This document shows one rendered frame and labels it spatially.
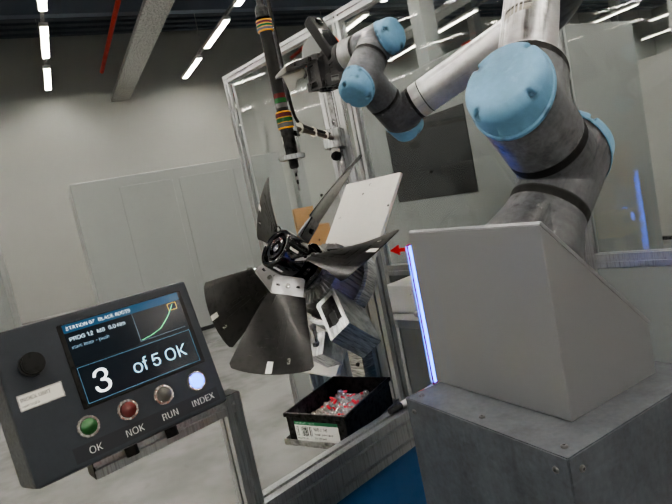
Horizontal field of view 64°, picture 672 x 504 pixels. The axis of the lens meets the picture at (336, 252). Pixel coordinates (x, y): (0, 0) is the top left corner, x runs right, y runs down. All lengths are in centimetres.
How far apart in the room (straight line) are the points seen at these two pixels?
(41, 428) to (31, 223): 1276
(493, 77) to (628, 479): 53
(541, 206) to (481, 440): 33
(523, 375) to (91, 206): 631
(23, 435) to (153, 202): 621
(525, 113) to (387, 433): 71
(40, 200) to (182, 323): 1272
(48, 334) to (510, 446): 59
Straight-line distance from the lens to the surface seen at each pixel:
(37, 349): 77
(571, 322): 74
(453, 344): 87
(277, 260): 148
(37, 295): 1349
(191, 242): 695
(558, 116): 77
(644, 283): 178
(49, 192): 1351
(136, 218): 685
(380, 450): 115
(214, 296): 173
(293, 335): 143
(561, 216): 79
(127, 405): 77
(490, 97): 76
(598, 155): 86
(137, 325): 80
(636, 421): 78
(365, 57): 117
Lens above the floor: 133
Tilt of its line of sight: 6 degrees down
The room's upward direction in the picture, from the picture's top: 12 degrees counter-clockwise
